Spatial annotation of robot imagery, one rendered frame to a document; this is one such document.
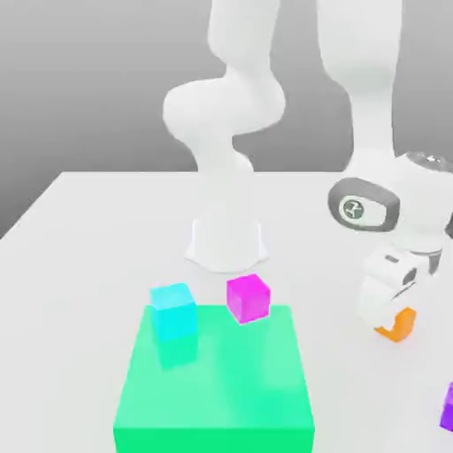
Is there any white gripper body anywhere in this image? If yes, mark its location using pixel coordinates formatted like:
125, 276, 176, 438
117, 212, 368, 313
356, 274, 412, 329

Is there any small purple cube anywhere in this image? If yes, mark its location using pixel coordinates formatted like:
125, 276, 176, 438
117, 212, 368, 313
439, 381, 453, 433

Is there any small cyan cube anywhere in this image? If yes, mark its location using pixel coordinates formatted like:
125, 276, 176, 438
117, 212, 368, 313
149, 282, 198, 342

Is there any small orange cube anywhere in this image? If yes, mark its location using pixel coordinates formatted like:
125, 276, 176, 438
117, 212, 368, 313
374, 306, 418, 343

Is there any small magenta cube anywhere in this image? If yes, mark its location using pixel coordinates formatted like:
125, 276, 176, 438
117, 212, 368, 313
226, 273, 272, 326

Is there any large green box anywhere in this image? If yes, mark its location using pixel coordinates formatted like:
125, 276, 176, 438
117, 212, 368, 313
112, 303, 316, 453

